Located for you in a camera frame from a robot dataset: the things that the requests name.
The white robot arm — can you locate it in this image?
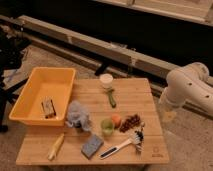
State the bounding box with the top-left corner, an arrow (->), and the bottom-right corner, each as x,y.
159,62 -> 213,115

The small brown block in tray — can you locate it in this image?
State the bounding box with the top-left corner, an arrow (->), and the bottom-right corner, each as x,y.
41,99 -> 56,118

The wooden folding table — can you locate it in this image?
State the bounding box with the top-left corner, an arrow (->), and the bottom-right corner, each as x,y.
16,78 -> 169,165

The small dark utensil cluster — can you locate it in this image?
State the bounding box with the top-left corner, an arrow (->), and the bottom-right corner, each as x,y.
135,122 -> 145,152

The blue grey sponge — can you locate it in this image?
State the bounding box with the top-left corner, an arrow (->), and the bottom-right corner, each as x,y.
81,134 -> 104,159

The green brush handle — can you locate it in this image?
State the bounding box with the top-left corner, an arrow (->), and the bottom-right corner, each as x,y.
107,88 -> 116,108

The grey blue towel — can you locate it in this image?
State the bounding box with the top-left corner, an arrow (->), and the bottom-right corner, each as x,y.
66,100 -> 91,132

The green cup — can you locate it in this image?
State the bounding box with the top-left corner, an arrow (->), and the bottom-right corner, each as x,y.
101,119 -> 114,136

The yellow corn cob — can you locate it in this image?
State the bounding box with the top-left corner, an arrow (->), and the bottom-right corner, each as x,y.
47,133 -> 65,161

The orange fruit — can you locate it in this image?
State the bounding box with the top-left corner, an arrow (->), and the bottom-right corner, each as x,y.
111,114 -> 121,128

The bunch of dark grapes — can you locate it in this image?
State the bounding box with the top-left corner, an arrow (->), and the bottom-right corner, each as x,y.
119,114 -> 141,133

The yellow plastic tray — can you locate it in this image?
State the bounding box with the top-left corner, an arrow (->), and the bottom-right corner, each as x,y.
9,67 -> 76,126

